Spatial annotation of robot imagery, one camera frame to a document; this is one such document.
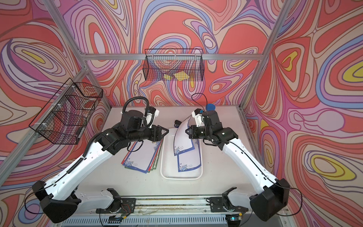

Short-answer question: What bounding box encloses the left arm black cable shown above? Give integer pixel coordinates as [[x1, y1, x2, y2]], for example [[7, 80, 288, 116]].
[[121, 96, 150, 117]]

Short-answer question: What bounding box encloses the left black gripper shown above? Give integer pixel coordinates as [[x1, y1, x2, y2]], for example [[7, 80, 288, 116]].
[[128, 123, 170, 143]]

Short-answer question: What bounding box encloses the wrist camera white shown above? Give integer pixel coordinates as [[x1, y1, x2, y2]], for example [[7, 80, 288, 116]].
[[192, 108, 205, 127], [146, 107, 159, 128]]

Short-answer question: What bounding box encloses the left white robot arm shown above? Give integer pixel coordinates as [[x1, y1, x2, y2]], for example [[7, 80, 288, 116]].
[[32, 107, 169, 223]]

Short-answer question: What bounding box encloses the yellow sticky note small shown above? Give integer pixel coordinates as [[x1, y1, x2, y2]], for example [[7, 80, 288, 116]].
[[163, 74, 173, 80]]

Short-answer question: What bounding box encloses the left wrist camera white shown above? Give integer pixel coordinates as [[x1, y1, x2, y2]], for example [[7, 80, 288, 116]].
[[146, 107, 159, 128]]

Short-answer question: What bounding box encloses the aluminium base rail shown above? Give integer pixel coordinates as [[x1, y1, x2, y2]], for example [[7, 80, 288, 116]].
[[51, 194, 293, 227]]

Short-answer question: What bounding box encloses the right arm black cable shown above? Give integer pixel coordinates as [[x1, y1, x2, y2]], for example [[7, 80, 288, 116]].
[[191, 93, 209, 113]]

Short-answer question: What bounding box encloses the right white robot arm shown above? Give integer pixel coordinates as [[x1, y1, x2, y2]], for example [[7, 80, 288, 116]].
[[185, 109, 290, 221]]

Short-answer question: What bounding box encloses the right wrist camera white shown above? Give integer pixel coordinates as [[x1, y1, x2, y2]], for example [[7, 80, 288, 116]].
[[192, 108, 205, 127]]

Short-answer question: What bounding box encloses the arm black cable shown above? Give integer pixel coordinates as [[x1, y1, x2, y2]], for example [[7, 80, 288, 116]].
[[121, 96, 150, 117], [191, 93, 209, 113]]

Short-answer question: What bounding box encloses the black wire basket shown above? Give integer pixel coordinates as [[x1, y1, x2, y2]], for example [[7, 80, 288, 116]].
[[29, 79, 103, 145], [143, 48, 205, 81]]

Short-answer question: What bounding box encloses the white plastic storage tray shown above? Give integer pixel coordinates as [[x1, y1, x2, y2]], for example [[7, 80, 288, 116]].
[[160, 128, 203, 181]]

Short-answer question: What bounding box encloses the back black wire basket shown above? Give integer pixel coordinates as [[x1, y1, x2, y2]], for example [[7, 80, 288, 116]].
[[143, 48, 205, 81]]

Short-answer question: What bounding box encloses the blue lid pen tube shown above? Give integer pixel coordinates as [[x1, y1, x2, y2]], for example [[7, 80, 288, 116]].
[[206, 104, 216, 111]]

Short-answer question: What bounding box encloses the blue black stapler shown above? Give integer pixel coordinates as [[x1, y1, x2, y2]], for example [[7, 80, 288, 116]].
[[174, 120, 182, 128]]

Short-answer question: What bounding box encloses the yellow sticky note large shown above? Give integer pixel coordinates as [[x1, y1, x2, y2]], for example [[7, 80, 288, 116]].
[[174, 71, 189, 81]]

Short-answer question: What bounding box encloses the left black wire basket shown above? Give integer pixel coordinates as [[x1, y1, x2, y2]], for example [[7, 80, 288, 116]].
[[29, 79, 103, 145]]

